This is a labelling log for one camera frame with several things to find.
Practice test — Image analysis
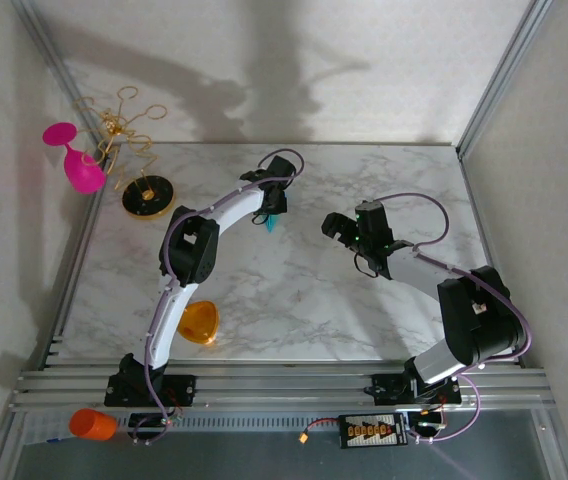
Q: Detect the orange triangular bowl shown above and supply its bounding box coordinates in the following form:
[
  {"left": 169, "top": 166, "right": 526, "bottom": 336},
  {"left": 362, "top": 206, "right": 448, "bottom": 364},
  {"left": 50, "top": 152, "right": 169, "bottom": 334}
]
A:
[{"left": 178, "top": 299, "right": 221, "bottom": 347}]

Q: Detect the small black controller board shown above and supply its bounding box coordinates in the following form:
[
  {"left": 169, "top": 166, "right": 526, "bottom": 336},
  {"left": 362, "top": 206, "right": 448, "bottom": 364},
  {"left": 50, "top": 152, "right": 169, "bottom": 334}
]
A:
[
  {"left": 128, "top": 410, "right": 185, "bottom": 444},
  {"left": 408, "top": 408, "right": 448, "bottom": 436}
]

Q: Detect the black power distribution board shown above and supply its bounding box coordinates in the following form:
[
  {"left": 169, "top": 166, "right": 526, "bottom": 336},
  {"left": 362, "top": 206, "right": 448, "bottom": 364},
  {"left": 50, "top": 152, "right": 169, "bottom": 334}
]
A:
[{"left": 338, "top": 412, "right": 409, "bottom": 450}]

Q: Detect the pink plastic wine glass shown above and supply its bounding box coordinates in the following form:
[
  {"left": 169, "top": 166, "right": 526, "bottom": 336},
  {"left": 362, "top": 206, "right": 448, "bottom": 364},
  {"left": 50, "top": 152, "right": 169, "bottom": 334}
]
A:
[{"left": 42, "top": 121, "right": 108, "bottom": 195}]

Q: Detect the orange plastic cup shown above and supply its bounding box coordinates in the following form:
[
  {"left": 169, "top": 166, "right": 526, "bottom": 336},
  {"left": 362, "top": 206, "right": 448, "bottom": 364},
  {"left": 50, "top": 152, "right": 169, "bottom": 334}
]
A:
[{"left": 68, "top": 407, "right": 118, "bottom": 442}]

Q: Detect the gold wire glass rack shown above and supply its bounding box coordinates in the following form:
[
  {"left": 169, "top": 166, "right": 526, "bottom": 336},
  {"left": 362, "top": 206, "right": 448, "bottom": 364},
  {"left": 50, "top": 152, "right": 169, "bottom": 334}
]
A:
[{"left": 72, "top": 85, "right": 176, "bottom": 221}]

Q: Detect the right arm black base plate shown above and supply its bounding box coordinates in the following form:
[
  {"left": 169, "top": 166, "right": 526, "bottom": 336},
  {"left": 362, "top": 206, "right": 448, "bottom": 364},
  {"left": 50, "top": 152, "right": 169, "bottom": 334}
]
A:
[{"left": 371, "top": 372, "right": 463, "bottom": 407}]

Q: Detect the wide aluminium mounting rail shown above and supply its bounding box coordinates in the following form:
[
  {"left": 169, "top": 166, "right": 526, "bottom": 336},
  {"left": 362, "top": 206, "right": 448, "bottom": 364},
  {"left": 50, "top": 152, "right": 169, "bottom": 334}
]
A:
[{"left": 11, "top": 367, "right": 553, "bottom": 414}]

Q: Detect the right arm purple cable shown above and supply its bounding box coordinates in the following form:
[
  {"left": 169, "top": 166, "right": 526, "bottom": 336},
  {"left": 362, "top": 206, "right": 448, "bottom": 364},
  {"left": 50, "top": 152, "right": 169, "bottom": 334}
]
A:
[{"left": 378, "top": 192, "right": 535, "bottom": 444}]

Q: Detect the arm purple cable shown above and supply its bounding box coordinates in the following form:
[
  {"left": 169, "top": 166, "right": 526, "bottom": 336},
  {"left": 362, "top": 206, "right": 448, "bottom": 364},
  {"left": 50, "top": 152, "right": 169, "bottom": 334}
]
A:
[
  {"left": 131, "top": 148, "right": 306, "bottom": 447},
  {"left": 378, "top": 192, "right": 535, "bottom": 444}
]

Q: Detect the red wire orange connector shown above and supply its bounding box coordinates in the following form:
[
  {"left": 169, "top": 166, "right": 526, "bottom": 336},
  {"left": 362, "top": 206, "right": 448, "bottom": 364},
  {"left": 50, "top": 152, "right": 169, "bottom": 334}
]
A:
[{"left": 297, "top": 418, "right": 343, "bottom": 445}]

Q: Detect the grey slotted cable duct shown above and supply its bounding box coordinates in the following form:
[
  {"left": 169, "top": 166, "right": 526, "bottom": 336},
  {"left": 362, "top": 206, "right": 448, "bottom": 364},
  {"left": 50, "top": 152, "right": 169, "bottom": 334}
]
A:
[{"left": 118, "top": 410, "right": 415, "bottom": 432}]

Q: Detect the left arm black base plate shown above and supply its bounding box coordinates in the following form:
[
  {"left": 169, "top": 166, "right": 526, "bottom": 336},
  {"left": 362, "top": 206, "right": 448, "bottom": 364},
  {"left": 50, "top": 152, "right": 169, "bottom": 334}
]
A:
[{"left": 103, "top": 372, "right": 198, "bottom": 409}]

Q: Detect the aluminium frame post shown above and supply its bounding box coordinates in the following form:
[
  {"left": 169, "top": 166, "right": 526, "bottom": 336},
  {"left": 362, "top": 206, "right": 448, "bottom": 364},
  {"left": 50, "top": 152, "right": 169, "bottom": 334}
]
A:
[
  {"left": 11, "top": 0, "right": 115, "bottom": 166},
  {"left": 456, "top": 0, "right": 550, "bottom": 159}
]

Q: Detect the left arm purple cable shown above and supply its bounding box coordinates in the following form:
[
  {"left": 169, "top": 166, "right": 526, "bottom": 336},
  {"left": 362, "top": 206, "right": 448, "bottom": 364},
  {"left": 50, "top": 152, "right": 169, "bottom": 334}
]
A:
[{"left": 131, "top": 148, "right": 306, "bottom": 447}]

